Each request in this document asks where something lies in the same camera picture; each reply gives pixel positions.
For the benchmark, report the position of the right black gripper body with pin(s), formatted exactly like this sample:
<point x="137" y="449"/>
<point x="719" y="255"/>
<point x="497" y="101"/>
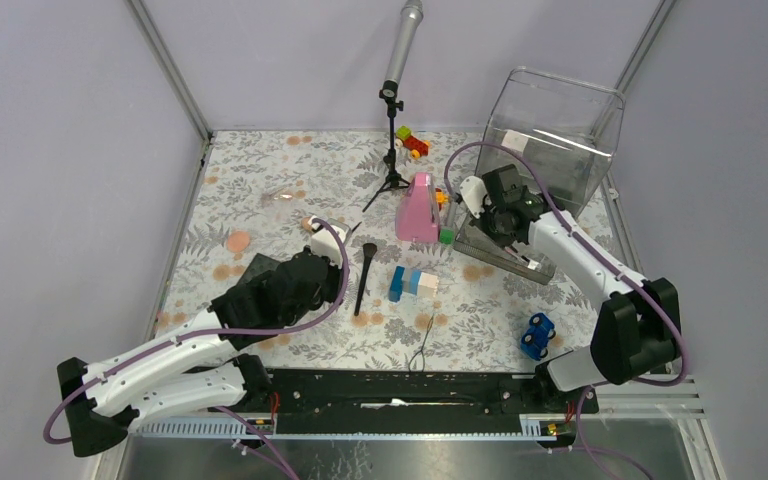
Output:
<point x="488" y="221"/>

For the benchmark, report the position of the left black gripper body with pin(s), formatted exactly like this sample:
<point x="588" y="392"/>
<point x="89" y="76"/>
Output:
<point x="329" y="292"/>

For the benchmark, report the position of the pink eyebrow razor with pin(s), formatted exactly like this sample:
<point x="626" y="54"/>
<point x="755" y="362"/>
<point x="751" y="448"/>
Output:
<point x="521" y="258"/>

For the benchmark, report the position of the black makeup brush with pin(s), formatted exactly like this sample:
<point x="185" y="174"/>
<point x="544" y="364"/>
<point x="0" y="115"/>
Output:
<point x="369" y="251"/>

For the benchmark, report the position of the white cardboard box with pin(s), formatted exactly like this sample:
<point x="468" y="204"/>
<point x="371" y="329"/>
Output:
<point x="514" y="140"/>

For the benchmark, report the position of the clear acrylic makeup organizer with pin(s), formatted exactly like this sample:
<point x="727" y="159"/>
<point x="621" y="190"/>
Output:
<point x="573" y="128"/>

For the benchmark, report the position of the white blue brick stack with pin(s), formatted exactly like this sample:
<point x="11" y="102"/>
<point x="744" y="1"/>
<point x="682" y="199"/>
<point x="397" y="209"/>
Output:
<point x="412" y="282"/>

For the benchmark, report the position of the black wire hair loop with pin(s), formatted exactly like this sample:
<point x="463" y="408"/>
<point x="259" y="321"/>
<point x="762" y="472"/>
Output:
<point x="425" y="323"/>

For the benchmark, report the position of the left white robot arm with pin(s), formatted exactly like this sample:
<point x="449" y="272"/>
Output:
<point x="199" y="364"/>

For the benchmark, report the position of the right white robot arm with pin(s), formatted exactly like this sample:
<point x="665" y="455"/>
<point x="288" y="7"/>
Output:
<point x="638" y="320"/>

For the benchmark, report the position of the dark green lego baseplate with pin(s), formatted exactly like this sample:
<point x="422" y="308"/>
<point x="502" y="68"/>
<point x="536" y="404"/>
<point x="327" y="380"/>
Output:
<point x="259" y="264"/>

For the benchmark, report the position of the green lego brick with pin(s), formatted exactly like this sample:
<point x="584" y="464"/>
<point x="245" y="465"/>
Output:
<point x="446" y="236"/>

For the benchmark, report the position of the round orange powder puff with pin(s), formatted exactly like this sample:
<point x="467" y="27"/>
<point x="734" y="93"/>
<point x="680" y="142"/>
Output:
<point x="238" y="241"/>

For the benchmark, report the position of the pink foam wedge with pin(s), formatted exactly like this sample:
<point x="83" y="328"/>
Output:
<point x="418" y="218"/>

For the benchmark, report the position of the clear plastic wrapper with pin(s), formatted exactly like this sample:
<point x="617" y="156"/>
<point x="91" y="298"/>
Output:
<point x="277" y="195"/>

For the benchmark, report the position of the red yellow lego bricks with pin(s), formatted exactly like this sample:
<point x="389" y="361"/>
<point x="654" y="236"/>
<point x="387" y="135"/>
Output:
<point x="416" y="148"/>

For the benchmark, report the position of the blue toy car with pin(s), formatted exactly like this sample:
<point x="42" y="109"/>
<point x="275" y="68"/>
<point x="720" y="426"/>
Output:
<point x="534" y="342"/>

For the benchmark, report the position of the silver microphone on tripod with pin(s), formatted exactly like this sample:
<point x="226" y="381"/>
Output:
<point x="411" y="16"/>

